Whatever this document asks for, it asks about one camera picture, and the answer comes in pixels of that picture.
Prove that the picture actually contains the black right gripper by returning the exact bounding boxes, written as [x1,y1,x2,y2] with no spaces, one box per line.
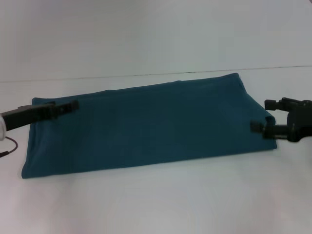
[250,97,312,143]

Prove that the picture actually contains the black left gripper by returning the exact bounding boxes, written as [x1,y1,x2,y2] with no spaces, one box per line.
[1,100,80,132]

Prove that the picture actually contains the teal blue FREE t-shirt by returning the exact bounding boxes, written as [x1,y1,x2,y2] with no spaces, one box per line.
[21,72,278,180]

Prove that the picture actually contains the left arm plug cable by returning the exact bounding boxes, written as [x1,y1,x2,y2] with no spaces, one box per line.
[0,136,19,158]

